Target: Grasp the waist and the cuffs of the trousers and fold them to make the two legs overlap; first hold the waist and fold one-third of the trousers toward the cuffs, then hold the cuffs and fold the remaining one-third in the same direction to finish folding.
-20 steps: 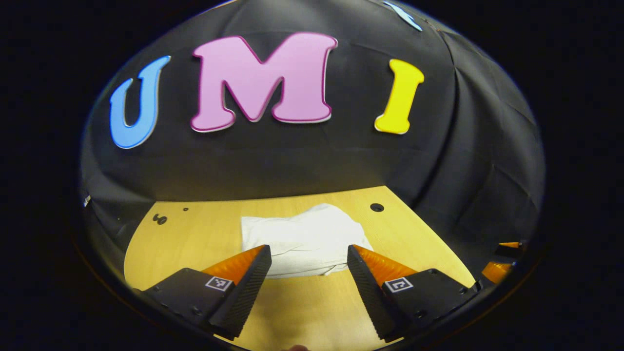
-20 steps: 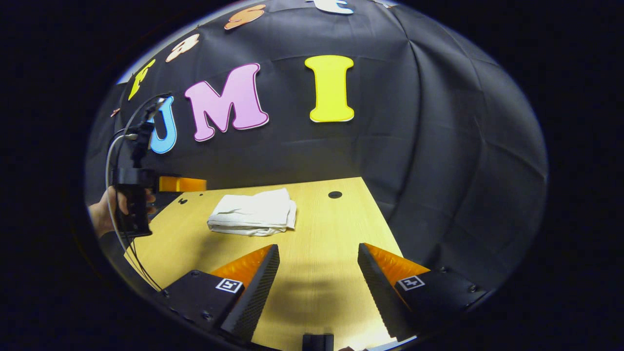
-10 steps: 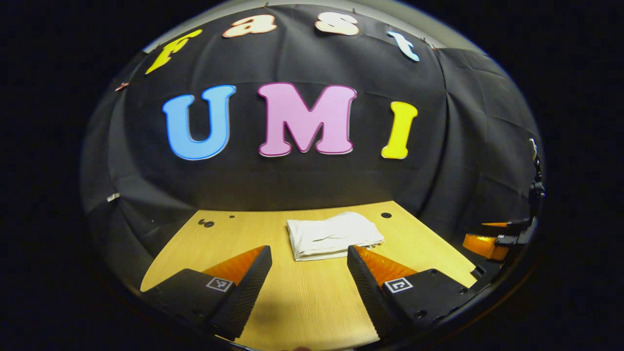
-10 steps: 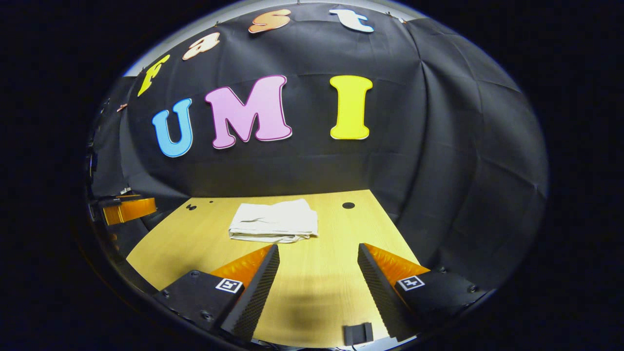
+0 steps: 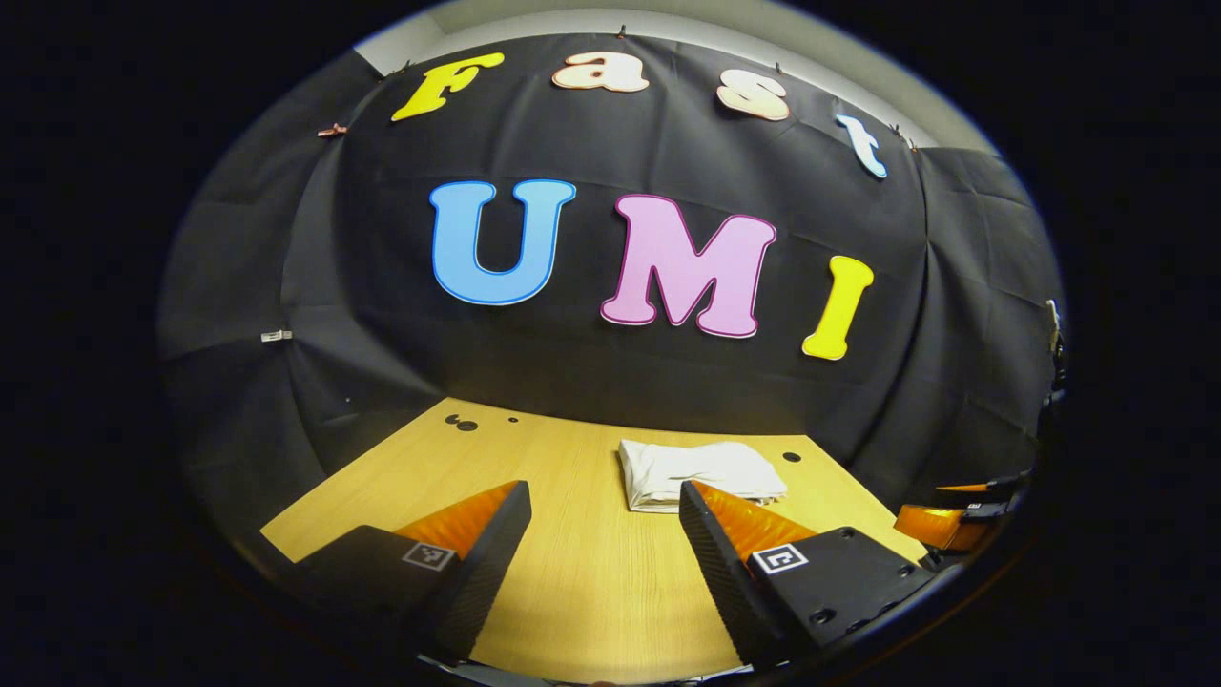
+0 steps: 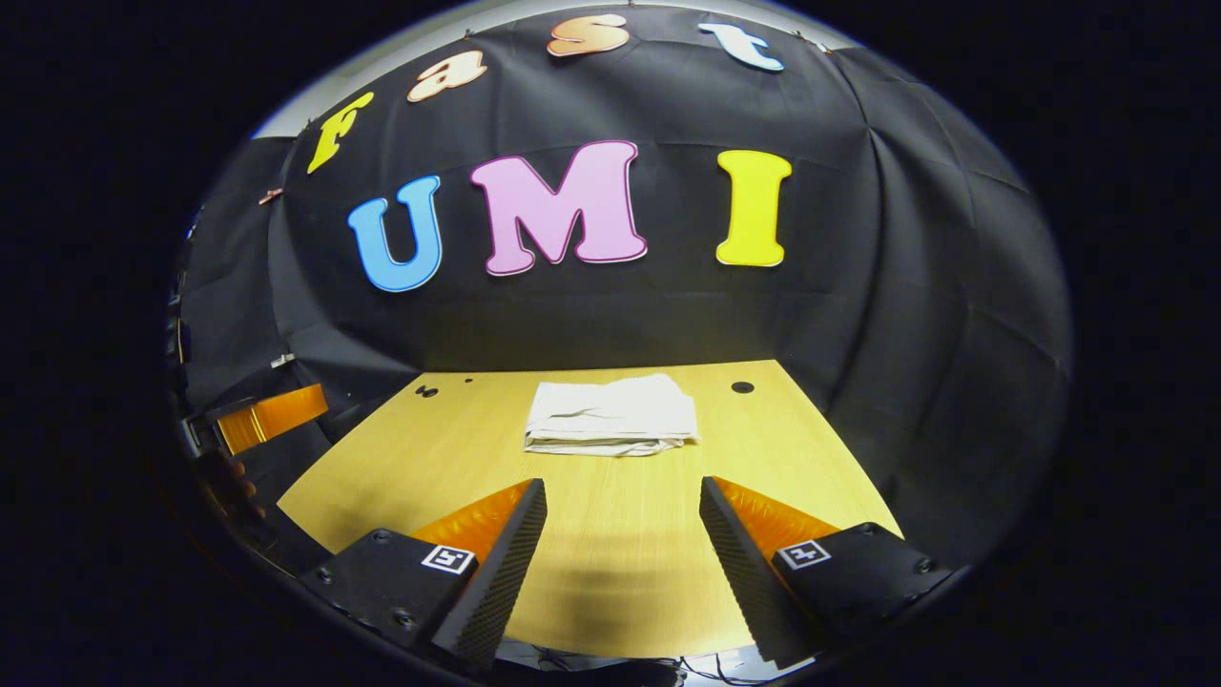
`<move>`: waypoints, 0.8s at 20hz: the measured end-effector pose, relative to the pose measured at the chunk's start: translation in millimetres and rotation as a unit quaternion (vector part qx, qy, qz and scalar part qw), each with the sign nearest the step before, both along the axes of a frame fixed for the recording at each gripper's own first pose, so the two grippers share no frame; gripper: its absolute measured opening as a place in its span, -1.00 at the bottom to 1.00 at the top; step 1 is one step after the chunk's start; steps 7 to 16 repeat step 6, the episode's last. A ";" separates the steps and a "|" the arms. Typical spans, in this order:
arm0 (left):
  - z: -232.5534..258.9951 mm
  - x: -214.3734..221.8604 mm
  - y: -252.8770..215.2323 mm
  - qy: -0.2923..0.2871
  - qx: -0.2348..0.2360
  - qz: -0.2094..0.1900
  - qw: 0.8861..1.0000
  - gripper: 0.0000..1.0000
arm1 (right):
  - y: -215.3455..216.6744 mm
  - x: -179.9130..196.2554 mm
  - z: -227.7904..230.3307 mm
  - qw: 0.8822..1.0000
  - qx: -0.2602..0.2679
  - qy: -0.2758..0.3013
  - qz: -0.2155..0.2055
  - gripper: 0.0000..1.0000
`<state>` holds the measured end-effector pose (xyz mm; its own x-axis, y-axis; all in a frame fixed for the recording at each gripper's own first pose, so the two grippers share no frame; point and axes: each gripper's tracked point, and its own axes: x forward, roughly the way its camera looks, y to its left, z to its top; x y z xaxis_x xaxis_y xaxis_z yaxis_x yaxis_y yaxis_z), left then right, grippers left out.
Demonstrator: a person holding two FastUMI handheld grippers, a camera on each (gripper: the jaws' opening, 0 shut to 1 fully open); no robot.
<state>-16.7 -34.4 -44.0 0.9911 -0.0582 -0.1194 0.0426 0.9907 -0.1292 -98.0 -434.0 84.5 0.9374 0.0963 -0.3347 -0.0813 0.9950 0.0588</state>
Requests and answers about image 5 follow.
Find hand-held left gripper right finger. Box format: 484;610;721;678
678;480;936;667

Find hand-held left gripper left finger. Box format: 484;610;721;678
277;480;533;664

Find white jeans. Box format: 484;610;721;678
617;439;789;514

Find black backdrop cloth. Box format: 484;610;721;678
157;33;1067;545

